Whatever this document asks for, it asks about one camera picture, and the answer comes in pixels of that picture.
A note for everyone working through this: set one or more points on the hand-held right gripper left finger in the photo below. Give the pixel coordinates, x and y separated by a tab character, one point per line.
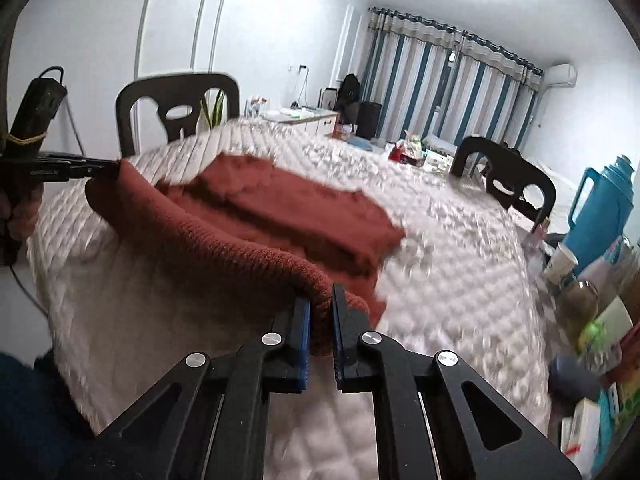
301	347

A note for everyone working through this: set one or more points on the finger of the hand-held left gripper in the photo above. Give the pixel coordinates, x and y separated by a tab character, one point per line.
95	163
95	173

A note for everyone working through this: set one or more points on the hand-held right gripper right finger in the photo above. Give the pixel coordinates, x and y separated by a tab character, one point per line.
339	342

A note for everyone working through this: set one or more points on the red knit sweater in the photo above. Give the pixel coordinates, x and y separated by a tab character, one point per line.
280	215

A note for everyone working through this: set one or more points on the person's left hand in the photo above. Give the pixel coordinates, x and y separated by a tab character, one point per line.
22	212

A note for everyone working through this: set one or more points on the dark wooden chair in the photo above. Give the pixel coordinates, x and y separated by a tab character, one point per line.
500	165
135	105

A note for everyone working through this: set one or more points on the green potted plant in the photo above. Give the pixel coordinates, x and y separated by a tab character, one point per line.
212	107

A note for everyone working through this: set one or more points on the white quilted blanket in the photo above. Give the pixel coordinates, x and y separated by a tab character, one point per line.
450	260

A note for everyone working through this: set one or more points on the red packet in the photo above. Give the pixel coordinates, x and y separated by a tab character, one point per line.
405	155

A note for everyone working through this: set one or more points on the white desk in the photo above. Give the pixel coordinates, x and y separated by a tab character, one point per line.
300	119

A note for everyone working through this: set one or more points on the black box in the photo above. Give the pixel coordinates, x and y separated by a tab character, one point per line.
369	120

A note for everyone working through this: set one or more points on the small pink bottle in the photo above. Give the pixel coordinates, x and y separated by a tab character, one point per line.
541	232

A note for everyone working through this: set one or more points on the white paper cup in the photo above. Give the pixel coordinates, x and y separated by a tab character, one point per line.
560	262

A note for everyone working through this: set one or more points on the dark blue case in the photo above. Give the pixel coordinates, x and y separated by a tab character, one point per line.
572	377

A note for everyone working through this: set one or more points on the glass teapot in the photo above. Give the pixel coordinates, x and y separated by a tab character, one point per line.
577	307

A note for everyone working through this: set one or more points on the black backpack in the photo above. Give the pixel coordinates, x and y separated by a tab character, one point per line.
349	95

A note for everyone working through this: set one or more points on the person's dark blue clothing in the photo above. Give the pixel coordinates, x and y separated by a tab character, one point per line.
40	420

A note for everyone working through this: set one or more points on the small green object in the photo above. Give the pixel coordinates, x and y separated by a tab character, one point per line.
594	336

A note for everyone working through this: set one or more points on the white cardboard box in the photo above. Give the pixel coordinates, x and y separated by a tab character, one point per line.
582	430

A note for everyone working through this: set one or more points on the blue striped curtain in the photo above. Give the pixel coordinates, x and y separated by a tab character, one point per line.
500	95
410	75

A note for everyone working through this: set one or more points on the blue thermos jug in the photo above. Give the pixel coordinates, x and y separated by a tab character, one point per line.
610	210

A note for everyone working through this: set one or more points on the white air conditioner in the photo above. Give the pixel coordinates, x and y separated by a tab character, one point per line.
560	76

